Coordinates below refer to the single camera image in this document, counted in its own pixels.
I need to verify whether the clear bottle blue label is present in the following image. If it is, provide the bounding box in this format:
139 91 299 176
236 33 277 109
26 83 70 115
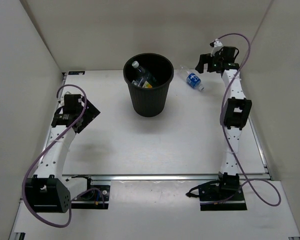
178 65 205 92

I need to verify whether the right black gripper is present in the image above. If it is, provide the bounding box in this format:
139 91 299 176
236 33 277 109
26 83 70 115
196 51 225 75

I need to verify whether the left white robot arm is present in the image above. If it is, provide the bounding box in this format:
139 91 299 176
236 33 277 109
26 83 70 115
25 94 100 213

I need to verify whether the left blue table sticker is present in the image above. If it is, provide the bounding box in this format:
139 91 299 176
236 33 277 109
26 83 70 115
67 71 85 76

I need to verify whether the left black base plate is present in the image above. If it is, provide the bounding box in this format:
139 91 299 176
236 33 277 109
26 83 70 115
71 180 111 210

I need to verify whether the clear bottle green label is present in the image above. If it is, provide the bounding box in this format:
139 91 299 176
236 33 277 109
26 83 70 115
131 60 158 87

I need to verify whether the black plastic waste bin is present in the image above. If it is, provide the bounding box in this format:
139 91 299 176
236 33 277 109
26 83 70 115
123 53 174 117

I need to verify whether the clear bottle orange label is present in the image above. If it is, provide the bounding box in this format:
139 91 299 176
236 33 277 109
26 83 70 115
142 81 153 89

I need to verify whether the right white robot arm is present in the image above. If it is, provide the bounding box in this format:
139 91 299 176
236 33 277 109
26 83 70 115
195 41 252 202

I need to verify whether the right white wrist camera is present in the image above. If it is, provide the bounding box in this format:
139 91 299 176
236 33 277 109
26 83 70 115
210 38 224 56

